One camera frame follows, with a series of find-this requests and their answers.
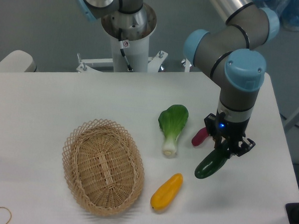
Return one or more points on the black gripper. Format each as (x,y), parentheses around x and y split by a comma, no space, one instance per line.
(231,127)

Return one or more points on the dark green cucumber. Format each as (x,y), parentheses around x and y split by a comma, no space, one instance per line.
(213,162)

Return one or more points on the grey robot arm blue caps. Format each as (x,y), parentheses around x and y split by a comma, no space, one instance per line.
(228,57)

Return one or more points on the purple red eggplant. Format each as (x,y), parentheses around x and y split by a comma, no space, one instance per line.
(199,137)

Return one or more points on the green bok choy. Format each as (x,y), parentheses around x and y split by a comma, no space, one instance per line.
(171,122)

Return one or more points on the yellow pepper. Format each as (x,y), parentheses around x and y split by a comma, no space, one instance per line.
(166,193)

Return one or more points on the black device at table edge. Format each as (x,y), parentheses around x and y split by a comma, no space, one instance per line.
(292,210)

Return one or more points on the woven wicker basket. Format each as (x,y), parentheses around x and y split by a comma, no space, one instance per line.
(103,167)

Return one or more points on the blue plastic bag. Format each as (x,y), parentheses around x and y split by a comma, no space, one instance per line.
(287,10)

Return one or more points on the white chair armrest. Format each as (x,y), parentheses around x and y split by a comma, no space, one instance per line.
(18,61)

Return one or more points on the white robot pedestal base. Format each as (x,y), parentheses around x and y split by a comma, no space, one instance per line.
(129,36)

